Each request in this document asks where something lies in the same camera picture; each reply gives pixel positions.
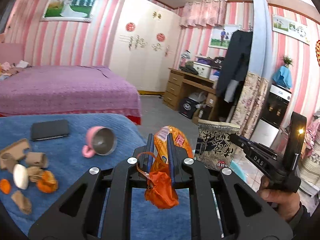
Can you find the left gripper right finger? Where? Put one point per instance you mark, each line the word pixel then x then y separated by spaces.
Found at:
pixel 222 205

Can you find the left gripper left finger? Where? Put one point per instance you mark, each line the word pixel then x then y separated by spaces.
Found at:
pixel 98 204

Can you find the black white snack bag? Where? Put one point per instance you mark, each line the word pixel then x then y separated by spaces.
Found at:
pixel 214 148

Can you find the white soap bar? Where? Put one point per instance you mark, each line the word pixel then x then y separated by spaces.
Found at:
pixel 20 176

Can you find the orange yellow snack wrapper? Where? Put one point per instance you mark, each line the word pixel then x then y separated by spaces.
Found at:
pixel 160 191

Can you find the orange plastic lid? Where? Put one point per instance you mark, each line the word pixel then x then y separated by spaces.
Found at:
pixel 5 186

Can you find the person's right hand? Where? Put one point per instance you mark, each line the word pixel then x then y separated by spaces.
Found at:
pixel 288 202

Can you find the water dispenser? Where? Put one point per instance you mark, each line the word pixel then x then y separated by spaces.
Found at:
pixel 273 113

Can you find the pink metal mug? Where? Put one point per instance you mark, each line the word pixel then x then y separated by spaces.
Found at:
pixel 99 141

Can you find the blue quilted blanket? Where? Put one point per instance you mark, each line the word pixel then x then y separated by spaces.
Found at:
pixel 66 162

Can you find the floral curtain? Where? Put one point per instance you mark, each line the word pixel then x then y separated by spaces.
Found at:
pixel 250 103

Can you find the black phone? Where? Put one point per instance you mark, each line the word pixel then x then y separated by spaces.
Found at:
pixel 49 130

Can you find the black hanging coat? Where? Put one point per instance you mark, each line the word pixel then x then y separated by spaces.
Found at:
pixel 235 65

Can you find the black box under desk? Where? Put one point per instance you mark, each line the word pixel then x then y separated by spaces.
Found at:
pixel 187 107

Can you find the white storage box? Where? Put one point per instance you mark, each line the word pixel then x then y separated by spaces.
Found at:
pixel 203 70

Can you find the purple dotted bed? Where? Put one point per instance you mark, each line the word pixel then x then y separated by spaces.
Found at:
pixel 69 89

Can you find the wooden desk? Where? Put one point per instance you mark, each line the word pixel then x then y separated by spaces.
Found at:
pixel 185 85

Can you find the small framed photo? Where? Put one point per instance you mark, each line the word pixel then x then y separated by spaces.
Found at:
pixel 220 36

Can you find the desk lamp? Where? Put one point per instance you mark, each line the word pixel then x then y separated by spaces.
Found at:
pixel 185 56

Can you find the white wardrobe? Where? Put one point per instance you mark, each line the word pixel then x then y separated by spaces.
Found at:
pixel 145 45

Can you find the pink window curtain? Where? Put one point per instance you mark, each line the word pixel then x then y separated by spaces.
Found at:
pixel 204 13

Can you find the pink headboard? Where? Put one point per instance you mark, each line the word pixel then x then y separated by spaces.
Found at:
pixel 11 53

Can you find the framed wedding photo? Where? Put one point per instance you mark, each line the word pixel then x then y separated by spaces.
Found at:
pixel 69 10

